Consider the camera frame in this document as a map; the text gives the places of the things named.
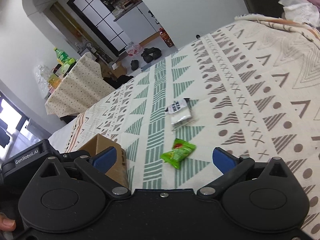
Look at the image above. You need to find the red oil bottle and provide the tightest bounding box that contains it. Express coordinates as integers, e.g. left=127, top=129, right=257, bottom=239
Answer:
left=159, top=27, right=174, bottom=48

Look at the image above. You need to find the brown cardboard box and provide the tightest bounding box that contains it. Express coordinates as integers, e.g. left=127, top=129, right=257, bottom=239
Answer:
left=79, top=134, right=129, bottom=188

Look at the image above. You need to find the black framed sliding door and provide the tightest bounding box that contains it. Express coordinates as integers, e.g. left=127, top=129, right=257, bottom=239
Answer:
left=67, top=0, right=131, bottom=56

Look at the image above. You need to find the white kitchen cabinet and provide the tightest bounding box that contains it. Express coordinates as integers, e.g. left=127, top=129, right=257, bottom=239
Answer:
left=114, top=2, right=160, bottom=43

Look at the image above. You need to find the clear yellow liquid bottle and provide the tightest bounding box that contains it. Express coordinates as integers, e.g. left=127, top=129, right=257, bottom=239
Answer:
left=48, top=73, right=62, bottom=89

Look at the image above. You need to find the green soda bottle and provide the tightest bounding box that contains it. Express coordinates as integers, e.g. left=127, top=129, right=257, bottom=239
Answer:
left=54, top=47, right=75, bottom=65

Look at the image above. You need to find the black shoes pile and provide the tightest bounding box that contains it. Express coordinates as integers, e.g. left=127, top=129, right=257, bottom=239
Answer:
left=131, top=47, right=162, bottom=71

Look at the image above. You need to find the person's left hand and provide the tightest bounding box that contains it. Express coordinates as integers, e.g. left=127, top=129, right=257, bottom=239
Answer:
left=0, top=213, right=16, bottom=232

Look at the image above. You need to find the white rice cake packet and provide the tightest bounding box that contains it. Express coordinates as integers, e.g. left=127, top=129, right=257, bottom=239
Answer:
left=165, top=98, right=193, bottom=131

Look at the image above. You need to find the patterned bed blanket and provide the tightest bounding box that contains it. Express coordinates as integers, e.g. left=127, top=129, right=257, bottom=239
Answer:
left=66, top=15, right=319, bottom=239

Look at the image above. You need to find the dotted cream tablecloth table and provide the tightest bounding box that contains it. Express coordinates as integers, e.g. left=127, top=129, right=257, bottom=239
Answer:
left=45, top=53, right=115, bottom=118

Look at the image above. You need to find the white crumpled cloth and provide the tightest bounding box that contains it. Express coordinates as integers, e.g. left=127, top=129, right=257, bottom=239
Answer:
left=278, top=0, right=319, bottom=27

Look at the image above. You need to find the green snack packet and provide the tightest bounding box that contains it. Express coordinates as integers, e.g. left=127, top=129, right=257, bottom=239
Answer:
left=160, top=138, right=196, bottom=170

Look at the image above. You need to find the pink white plastic bag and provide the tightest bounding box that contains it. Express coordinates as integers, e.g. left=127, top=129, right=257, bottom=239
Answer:
left=125, top=42, right=143, bottom=56

